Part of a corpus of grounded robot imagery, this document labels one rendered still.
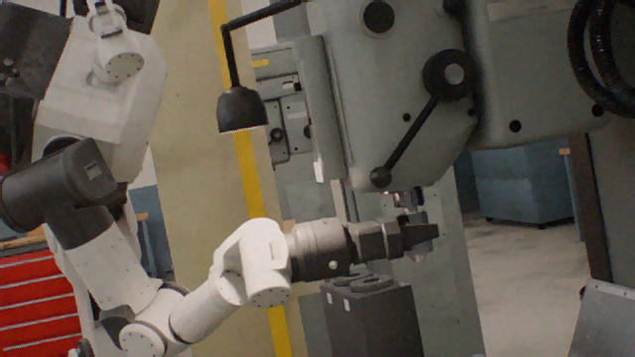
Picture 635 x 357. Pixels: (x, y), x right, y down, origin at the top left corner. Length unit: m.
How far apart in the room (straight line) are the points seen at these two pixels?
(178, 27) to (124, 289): 1.72
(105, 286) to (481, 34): 0.69
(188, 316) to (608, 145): 0.74
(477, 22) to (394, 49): 0.12
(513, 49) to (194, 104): 1.87
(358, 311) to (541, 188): 7.03
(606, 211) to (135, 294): 0.80
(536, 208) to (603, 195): 7.05
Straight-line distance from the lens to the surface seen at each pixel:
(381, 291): 1.52
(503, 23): 1.12
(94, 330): 1.65
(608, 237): 1.42
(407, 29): 1.08
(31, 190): 1.25
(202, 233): 2.84
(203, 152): 2.83
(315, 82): 1.12
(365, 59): 1.06
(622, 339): 1.39
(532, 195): 8.45
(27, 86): 1.34
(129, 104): 1.34
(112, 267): 1.27
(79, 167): 1.23
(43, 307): 5.71
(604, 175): 1.39
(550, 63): 1.14
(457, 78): 1.06
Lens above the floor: 1.41
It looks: 3 degrees down
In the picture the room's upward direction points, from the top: 11 degrees counter-clockwise
